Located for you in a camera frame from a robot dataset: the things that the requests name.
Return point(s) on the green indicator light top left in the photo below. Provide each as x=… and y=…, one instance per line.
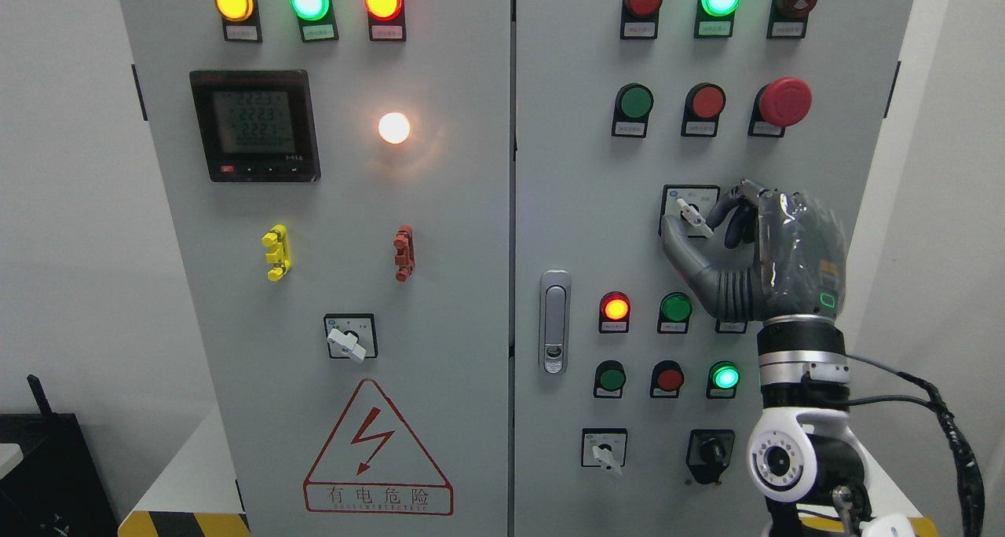
x=316, y=20

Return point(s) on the gray robotic hand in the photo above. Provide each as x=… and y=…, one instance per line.
x=799, y=261

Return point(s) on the yellow terminal connector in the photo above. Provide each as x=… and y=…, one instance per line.
x=277, y=254

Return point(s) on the red push button upper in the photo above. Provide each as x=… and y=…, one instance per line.
x=703, y=106

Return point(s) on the green indicator light top right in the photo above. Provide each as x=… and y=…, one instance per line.
x=714, y=18

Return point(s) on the black digital power meter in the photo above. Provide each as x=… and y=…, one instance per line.
x=257, y=126

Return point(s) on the red push button lower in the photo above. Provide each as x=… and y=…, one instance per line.
x=666, y=380

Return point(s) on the red electrical warning sticker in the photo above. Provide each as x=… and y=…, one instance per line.
x=373, y=463

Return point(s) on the gray rotary switch bottom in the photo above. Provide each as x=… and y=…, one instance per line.
x=604, y=449

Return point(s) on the green indicator light middle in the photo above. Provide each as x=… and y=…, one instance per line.
x=674, y=313

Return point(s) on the gray rotary switch left door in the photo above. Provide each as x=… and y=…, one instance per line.
x=351, y=336

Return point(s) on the gray electrical cabinet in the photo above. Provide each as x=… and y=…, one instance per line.
x=510, y=171

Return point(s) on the red emergency stop button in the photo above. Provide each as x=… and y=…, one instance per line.
x=778, y=105

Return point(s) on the lit red indicator light middle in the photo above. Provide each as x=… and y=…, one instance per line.
x=614, y=313

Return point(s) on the green push button upper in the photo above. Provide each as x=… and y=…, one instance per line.
x=632, y=106

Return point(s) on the green indicator light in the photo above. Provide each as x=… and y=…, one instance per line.
x=674, y=313
x=714, y=18
x=316, y=20

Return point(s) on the dark red buzzer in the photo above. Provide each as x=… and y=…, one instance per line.
x=788, y=19

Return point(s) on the red-orange indicator light top left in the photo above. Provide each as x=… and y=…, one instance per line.
x=386, y=20

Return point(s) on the red indicator light top right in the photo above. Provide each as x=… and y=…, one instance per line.
x=639, y=19

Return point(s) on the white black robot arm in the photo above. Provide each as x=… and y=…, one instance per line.
x=802, y=450

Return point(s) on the lit green push button lower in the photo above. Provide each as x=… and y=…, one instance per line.
x=722, y=380

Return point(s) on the silver door handle lock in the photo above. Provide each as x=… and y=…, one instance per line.
x=554, y=291

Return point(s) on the black selector knob switch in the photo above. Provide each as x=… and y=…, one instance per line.
x=709, y=454

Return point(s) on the white glowing indicator light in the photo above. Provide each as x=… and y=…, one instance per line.
x=394, y=127

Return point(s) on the black box with antenna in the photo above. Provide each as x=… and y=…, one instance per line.
x=52, y=487

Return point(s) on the red push button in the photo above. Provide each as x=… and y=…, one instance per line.
x=666, y=380
x=703, y=106

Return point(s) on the yellow indicator light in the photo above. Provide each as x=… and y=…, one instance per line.
x=240, y=20

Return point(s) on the red terminal connector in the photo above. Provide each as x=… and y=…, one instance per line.
x=403, y=243

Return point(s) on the gray rotary switch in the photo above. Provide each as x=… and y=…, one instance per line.
x=691, y=203
x=604, y=449

